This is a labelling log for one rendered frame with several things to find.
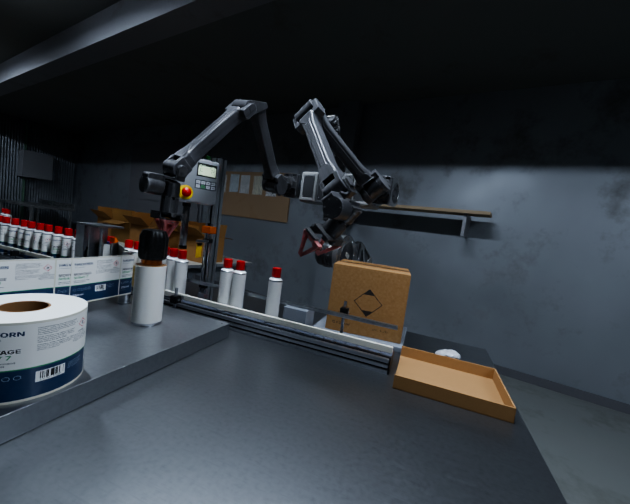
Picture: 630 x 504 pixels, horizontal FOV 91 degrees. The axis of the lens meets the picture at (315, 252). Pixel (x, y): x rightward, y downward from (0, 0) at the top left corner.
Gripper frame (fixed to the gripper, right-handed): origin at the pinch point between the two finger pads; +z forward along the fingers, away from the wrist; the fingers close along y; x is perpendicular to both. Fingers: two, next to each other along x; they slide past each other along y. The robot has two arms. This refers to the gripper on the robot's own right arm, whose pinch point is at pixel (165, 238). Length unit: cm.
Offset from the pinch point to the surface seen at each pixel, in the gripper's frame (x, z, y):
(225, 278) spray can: 15.3, 12.7, 16.3
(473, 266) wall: 288, 1, 134
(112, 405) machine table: -39, 32, 31
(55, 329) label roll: -47, 15, 26
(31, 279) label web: -31.6, 14.5, -12.6
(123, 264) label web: -4.7, 11.6, -12.8
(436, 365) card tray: 31, 29, 96
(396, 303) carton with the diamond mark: 38, 12, 79
